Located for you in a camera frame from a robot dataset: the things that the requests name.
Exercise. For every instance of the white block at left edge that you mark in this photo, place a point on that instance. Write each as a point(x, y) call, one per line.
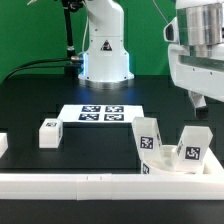
point(3, 143)

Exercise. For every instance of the white marker sheet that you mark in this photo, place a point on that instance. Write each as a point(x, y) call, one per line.
point(100, 113)

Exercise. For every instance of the white U-shaped fence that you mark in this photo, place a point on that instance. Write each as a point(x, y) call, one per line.
point(206, 186)

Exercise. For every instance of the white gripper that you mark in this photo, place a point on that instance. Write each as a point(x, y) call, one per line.
point(201, 76)

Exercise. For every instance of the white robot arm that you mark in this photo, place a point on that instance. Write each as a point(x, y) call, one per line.
point(195, 51)

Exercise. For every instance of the black camera stand pole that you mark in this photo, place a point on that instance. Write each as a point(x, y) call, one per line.
point(70, 6)

